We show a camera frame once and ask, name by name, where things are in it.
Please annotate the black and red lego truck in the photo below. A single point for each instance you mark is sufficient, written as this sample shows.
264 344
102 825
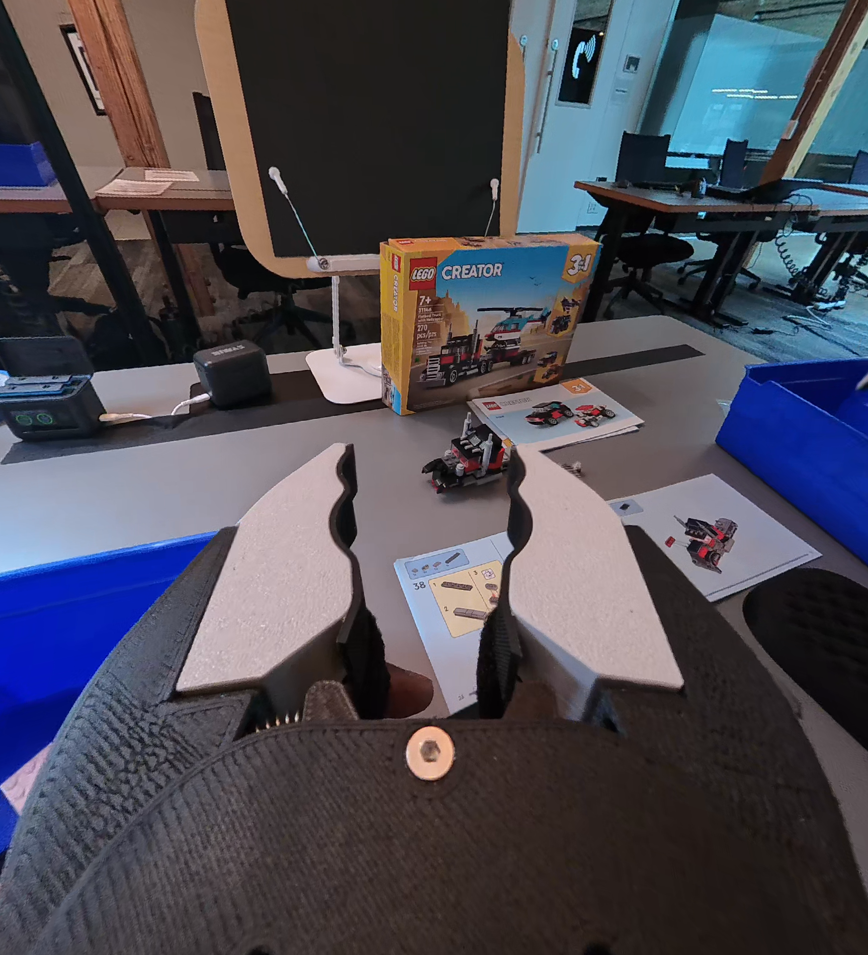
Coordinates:
471 455

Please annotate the black battery charging case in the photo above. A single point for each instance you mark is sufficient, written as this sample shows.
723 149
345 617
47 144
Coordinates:
46 418

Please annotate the distant blue bin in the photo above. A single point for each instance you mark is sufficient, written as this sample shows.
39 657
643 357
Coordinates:
1 164

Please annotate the black quilted pad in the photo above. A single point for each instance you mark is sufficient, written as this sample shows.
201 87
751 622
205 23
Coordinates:
837 656

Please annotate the closed lego instruction booklet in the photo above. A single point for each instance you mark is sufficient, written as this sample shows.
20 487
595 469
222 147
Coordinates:
501 421

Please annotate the brown office desk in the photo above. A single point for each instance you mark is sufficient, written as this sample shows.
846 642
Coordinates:
702 200

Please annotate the black metal pole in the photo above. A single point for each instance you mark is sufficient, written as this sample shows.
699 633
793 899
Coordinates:
61 171

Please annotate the blue plastic bin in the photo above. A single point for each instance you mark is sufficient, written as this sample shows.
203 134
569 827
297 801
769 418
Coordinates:
799 462
46 634

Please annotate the yellow lego set box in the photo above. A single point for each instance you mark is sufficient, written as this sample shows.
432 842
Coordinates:
494 298

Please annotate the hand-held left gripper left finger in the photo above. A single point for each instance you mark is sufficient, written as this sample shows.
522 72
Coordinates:
270 589

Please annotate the sheets of paper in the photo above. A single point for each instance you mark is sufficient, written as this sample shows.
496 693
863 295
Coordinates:
154 183

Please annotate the black picture frame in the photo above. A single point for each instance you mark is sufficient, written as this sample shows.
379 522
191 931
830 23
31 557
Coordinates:
85 71

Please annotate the lego instruction booklet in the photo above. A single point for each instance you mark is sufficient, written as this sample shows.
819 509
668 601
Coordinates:
747 537
501 421

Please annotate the black office chair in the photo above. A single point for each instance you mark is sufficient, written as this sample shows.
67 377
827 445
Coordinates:
643 157

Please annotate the dark grey charger cube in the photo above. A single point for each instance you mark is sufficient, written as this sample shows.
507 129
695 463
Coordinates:
233 377

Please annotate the black phone sign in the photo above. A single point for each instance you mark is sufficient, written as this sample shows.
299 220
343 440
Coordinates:
579 63

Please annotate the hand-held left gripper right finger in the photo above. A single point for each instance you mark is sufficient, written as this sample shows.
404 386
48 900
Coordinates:
590 597

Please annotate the white panel stand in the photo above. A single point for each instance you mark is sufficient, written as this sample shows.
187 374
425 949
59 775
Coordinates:
344 380

